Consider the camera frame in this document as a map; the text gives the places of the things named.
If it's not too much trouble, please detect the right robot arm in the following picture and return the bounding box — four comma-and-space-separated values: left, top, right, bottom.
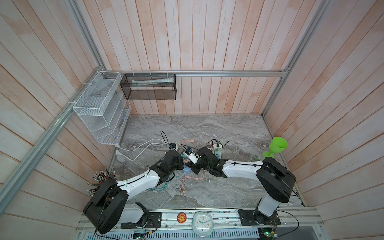
185, 147, 296, 217

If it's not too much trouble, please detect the white power cord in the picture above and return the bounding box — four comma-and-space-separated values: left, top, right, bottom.
114, 138, 181, 161

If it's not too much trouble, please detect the red round sticker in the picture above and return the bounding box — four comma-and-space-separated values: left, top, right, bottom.
177, 212, 187, 224

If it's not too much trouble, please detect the white power strip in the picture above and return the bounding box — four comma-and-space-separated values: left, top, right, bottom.
213, 144, 223, 159

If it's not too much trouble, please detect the teal charging cable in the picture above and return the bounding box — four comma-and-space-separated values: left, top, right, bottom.
148, 181, 169, 192

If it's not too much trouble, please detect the red pencil cup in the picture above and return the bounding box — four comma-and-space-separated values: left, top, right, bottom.
86, 169, 121, 197

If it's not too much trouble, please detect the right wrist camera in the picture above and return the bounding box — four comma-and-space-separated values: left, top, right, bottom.
183, 147, 200, 165

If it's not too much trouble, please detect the white alarm clock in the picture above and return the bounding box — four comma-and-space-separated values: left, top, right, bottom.
192, 212, 214, 237

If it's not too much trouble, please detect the pink charging cable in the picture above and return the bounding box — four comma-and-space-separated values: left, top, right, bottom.
179, 138, 206, 196

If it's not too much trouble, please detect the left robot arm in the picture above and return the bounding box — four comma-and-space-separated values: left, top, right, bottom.
83, 150, 184, 234

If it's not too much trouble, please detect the black mesh basket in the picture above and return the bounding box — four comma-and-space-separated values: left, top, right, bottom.
120, 73, 177, 101

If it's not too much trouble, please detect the white wire mesh shelf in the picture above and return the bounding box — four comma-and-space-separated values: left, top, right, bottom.
73, 72, 132, 146

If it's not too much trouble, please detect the blue power strip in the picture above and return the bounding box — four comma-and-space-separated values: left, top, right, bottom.
183, 166, 191, 174

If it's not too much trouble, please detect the green plastic goblet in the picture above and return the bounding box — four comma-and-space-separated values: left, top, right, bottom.
263, 137, 288, 159

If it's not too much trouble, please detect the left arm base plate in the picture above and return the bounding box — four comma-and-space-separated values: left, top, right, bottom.
120, 212, 162, 229

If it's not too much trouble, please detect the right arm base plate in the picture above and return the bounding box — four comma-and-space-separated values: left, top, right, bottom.
238, 209, 281, 226

